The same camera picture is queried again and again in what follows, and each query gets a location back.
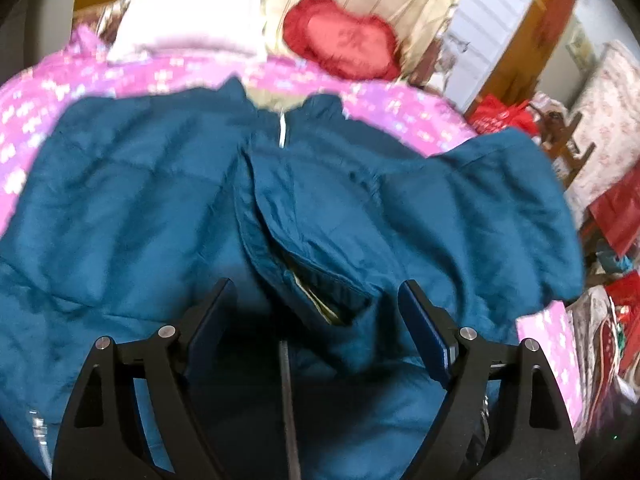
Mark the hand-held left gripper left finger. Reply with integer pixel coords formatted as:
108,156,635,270
51,278,238,480

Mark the red gift bag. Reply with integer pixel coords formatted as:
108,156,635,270
587,165,640,256

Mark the red heart-shaped cushion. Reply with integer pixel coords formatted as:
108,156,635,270
283,0,402,81

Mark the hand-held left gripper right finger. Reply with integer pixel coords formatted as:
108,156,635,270
397,280,581,480

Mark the white slatted panel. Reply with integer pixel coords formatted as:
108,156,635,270
440,0,558,113

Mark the white pillow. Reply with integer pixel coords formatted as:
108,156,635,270
106,0,272,63

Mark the pink patterned bed sheet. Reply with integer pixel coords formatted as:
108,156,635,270
0,27,585,443

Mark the wooden chair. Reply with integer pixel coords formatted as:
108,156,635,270
532,107,597,188

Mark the pile of colourful packages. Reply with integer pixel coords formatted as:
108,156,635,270
570,240,640,446

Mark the teal padded jacket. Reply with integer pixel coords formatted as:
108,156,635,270
0,76,585,480

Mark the red plastic bag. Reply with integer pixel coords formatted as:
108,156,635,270
467,94,543,137

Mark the floral quilt bundle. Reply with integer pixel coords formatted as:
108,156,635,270
565,40,640,231

